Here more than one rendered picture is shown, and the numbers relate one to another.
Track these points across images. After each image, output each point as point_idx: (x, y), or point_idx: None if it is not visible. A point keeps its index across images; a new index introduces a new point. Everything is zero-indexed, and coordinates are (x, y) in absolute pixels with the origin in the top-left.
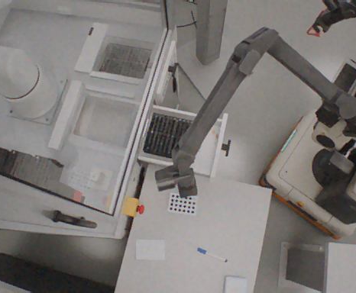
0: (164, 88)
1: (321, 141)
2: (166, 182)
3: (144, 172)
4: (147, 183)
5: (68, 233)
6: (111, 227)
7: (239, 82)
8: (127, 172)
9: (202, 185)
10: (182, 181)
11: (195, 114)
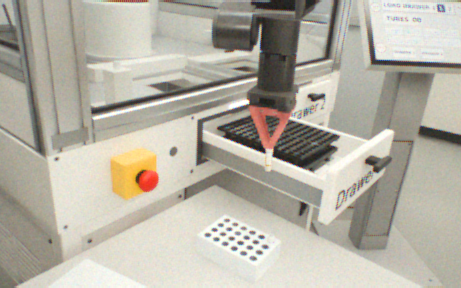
0: (293, 113)
1: None
2: (237, 13)
3: None
4: (190, 203)
5: None
6: (65, 94)
7: None
8: (173, 97)
9: (300, 244)
10: (270, 15)
11: (330, 129)
